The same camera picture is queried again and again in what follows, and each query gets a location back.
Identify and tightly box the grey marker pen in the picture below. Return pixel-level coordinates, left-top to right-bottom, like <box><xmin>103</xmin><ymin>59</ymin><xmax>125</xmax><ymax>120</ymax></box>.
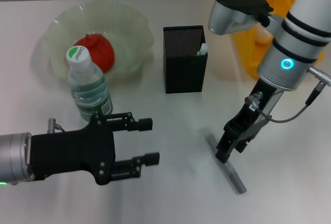
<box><xmin>205</xmin><ymin>135</ymin><xmax>247</xmax><ymax>195</ymax></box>

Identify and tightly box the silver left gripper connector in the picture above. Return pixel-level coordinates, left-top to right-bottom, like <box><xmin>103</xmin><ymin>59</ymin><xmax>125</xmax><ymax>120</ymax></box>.
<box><xmin>47</xmin><ymin>117</ymin><xmax>66</xmax><ymax>133</ymax></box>

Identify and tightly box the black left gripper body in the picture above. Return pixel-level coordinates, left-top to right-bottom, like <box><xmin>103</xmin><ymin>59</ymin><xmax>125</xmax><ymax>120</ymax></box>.
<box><xmin>29</xmin><ymin>114</ymin><xmax>116</xmax><ymax>186</ymax></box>

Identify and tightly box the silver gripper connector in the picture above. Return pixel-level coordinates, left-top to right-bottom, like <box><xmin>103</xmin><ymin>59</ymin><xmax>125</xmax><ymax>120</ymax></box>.
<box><xmin>245</xmin><ymin>91</ymin><xmax>264</xmax><ymax>111</ymax></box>
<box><xmin>47</xmin><ymin>117</ymin><xmax>66</xmax><ymax>133</ymax></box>

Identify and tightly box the green translucent pen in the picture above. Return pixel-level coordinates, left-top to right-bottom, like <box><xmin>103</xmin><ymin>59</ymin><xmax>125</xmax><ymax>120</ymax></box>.
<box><xmin>197</xmin><ymin>42</ymin><xmax>209</xmax><ymax>56</ymax></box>

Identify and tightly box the clear green-label water bottle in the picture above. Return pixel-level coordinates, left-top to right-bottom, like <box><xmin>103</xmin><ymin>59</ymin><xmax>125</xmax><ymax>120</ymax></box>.
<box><xmin>66</xmin><ymin>46</ymin><xmax>114</xmax><ymax>123</ymax></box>

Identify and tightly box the green glass fruit plate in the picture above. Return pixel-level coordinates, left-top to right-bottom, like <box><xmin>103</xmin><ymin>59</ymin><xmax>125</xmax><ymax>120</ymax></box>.
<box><xmin>41</xmin><ymin>0</ymin><xmax>155</xmax><ymax>82</ymax></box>

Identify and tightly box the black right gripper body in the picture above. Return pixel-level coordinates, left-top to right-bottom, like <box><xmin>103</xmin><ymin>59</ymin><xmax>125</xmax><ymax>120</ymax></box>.
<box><xmin>223</xmin><ymin>78</ymin><xmax>284</xmax><ymax>142</ymax></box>

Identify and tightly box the black mesh pen holder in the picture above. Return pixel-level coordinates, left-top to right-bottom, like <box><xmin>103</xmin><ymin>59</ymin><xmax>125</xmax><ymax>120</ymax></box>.
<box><xmin>162</xmin><ymin>24</ymin><xmax>209</xmax><ymax>94</ymax></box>

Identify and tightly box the white paper ball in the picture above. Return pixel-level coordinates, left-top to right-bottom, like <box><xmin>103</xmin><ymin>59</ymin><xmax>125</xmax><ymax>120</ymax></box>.
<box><xmin>254</xmin><ymin>26</ymin><xmax>274</xmax><ymax>44</ymax></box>

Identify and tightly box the grey right wrist cable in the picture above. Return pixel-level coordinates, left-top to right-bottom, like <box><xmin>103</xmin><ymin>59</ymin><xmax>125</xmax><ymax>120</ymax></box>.
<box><xmin>254</xmin><ymin>66</ymin><xmax>331</xmax><ymax>124</ymax></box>

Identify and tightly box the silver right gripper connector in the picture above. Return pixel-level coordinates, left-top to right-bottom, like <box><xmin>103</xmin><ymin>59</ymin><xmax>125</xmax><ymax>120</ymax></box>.
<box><xmin>245</xmin><ymin>91</ymin><xmax>264</xmax><ymax>111</ymax></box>

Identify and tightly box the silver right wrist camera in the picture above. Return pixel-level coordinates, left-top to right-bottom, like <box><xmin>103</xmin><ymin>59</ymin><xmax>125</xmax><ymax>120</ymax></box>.
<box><xmin>208</xmin><ymin>0</ymin><xmax>283</xmax><ymax>35</ymax></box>

